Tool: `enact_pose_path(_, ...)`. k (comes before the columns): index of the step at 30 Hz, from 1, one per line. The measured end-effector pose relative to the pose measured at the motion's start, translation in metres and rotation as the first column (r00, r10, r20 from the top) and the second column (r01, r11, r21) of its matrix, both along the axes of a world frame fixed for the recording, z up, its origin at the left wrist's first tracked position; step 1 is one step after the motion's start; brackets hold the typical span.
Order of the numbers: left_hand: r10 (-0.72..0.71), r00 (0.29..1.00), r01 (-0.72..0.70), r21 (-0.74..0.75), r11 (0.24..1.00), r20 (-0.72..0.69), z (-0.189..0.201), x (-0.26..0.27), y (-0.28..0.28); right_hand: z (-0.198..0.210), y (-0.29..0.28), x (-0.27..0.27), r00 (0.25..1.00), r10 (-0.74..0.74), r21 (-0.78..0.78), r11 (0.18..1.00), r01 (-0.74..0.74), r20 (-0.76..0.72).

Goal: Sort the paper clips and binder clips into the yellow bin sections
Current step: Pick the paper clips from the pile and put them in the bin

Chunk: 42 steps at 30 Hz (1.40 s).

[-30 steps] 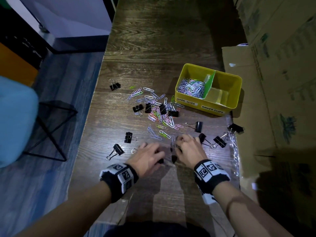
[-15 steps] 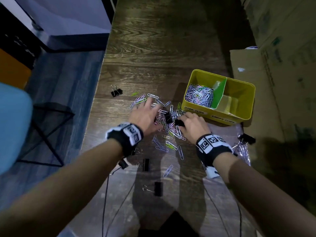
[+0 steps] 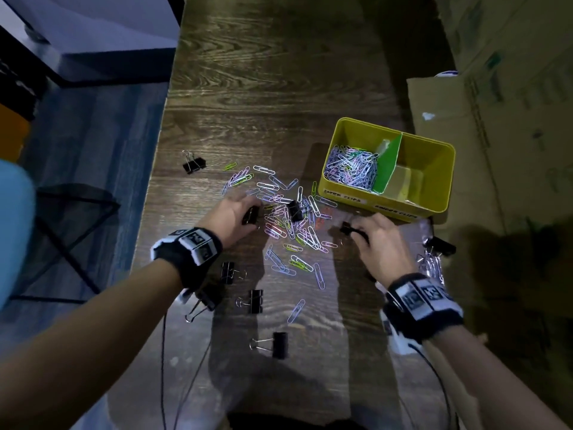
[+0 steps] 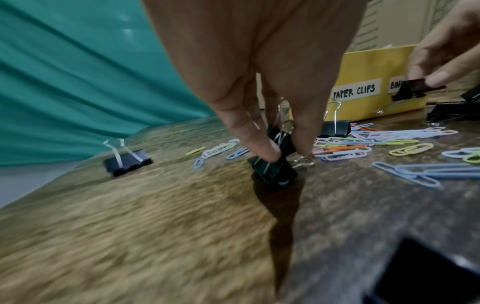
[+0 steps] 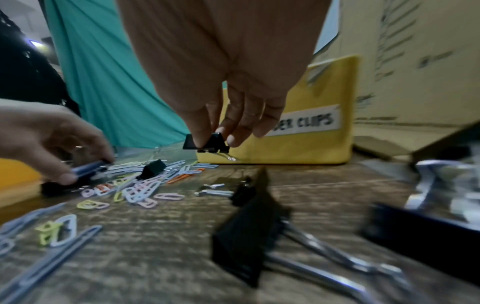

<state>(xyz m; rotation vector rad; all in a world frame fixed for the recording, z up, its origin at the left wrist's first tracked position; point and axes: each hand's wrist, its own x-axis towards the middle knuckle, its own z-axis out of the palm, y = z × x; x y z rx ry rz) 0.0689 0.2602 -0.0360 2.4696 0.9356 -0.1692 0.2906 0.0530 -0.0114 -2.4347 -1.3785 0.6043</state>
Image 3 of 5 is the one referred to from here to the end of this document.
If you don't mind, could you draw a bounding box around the black cable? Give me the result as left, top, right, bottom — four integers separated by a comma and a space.
409, 343, 454, 430
159, 311, 169, 430

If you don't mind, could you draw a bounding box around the person's black clothing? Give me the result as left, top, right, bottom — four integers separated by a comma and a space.
226, 411, 368, 430

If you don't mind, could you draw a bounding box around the white cabinet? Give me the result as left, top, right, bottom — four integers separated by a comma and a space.
0, 0, 185, 88

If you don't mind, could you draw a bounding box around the black wristband with markers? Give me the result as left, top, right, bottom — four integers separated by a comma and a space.
383, 272, 465, 345
150, 226, 224, 291

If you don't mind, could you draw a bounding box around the small heap of paper clips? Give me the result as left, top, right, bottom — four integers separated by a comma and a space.
323, 145, 380, 192

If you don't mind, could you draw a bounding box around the pile of coloured paper clips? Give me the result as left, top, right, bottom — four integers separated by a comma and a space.
220, 161, 340, 325

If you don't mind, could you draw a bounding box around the brown cardboard box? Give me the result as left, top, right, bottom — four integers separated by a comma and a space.
406, 0, 573, 430

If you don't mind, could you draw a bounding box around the group of black binder clips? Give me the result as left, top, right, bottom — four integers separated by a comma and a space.
184, 199, 305, 360

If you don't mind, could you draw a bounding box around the person's left forearm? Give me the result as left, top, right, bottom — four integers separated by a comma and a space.
0, 259, 184, 430

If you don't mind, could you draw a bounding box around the yellow divided sorting bin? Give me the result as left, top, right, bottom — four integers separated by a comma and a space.
318, 117, 457, 223

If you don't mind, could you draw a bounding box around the light blue chair seat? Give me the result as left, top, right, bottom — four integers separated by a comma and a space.
0, 159, 36, 309

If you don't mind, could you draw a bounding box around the person's left hand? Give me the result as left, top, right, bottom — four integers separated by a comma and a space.
196, 190, 263, 250

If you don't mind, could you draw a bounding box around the wooden table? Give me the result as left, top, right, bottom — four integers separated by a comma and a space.
107, 0, 453, 430

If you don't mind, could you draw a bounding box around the black shelf unit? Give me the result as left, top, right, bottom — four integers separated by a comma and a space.
0, 26, 50, 124

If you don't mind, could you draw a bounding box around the person's right forearm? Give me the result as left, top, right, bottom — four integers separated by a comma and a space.
432, 324, 569, 430

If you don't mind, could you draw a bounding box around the person's right hand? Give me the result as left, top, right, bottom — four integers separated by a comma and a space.
350, 212, 420, 290

